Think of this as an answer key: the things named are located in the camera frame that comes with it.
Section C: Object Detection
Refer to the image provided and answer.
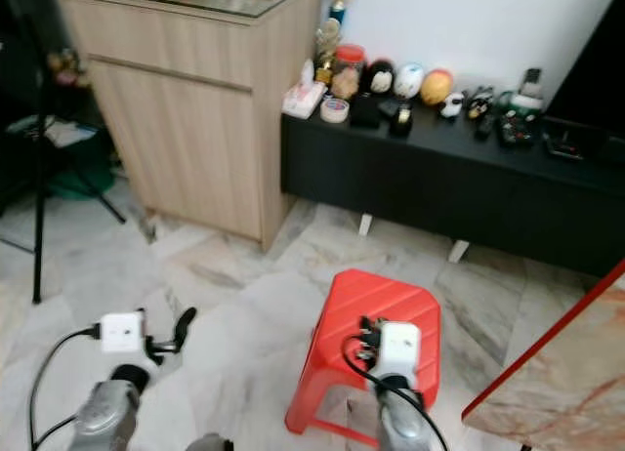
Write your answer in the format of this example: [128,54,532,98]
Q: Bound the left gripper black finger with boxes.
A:
[168,307,198,352]

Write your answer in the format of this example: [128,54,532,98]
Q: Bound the red plastic stool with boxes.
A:
[284,267,443,448]

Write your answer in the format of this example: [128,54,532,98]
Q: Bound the grey robot foot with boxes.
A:
[185,432,236,451]

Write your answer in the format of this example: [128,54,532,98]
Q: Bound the low black tv console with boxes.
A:
[279,109,625,279]

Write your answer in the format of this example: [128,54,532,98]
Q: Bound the black tripod stand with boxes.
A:
[0,0,129,307]

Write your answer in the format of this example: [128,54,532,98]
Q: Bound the green plastic basin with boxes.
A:
[48,162,116,201]

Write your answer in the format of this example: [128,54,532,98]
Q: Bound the red edged marble table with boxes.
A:
[460,258,625,451]

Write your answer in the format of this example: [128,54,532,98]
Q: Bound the small black gold bottle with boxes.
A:
[388,101,415,139]

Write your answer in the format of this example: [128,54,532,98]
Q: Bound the light wooden cabinet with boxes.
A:
[56,0,326,253]

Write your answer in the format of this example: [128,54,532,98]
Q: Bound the flat black box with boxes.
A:
[349,94,383,131]

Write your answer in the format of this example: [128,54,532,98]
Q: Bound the white tissue pack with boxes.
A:
[280,60,326,119]

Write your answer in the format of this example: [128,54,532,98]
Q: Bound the black egg shaped figure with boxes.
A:
[360,58,396,97]

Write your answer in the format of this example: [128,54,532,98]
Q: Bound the white egg shaped figure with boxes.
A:
[392,61,427,102]

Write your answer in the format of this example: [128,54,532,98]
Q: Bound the orange egg shaped figure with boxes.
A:
[419,67,456,107]

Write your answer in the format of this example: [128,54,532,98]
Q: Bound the black yellow toy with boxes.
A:
[465,84,497,121]

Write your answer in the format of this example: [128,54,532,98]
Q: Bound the red lidded clear jar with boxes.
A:
[329,42,366,102]

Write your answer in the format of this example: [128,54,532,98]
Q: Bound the green white bottle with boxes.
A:
[497,67,546,148]

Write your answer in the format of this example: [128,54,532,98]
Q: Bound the flat black tray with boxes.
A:
[543,115,598,162]

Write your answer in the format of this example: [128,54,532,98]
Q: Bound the gold trophy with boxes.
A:
[313,19,343,87]

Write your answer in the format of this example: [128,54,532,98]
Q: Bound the faded flower bunch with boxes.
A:
[46,48,90,90]

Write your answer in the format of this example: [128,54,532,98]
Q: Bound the blue ornament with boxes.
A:
[329,0,354,25]

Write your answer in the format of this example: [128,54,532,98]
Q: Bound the black television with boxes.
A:
[546,25,625,131]

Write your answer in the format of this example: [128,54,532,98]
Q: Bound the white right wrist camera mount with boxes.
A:
[377,320,422,380]

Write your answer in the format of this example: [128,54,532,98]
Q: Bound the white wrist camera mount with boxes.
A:
[98,311,146,356]
[377,320,422,380]

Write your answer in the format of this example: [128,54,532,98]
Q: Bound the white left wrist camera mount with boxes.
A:
[98,311,146,356]

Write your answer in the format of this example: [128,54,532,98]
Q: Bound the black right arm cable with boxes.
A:
[341,332,451,451]

